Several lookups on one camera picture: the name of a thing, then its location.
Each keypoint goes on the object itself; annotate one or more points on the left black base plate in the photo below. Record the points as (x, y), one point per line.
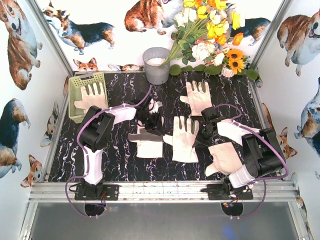
(109, 192)

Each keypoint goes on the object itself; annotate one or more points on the work glove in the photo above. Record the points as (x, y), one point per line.
(225, 159)
(146, 149)
(182, 139)
(92, 95)
(198, 97)

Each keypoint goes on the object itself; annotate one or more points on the green plastic storage basket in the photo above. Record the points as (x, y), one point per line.
(74, 93)

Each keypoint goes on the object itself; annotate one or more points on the small sunflower pot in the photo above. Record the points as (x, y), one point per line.
(235, 62)

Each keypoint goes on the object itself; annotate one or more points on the artificial flower bouquet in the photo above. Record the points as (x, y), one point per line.
(203, 27)

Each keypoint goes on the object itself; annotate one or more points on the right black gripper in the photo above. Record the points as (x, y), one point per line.
(204, 135)

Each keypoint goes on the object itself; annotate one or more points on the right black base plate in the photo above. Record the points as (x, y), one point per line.
(221, 192)

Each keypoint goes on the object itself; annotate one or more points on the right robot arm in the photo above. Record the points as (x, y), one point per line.
(243, 154)

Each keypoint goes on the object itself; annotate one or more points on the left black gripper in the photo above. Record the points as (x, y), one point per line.
(152, 124)

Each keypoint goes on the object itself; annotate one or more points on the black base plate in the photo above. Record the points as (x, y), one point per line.
(109, 192)
(221, 192)

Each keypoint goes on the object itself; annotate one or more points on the grey metal bucket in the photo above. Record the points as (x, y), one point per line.
(155, 65)

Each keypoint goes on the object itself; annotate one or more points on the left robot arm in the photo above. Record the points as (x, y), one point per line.
(95, 132)

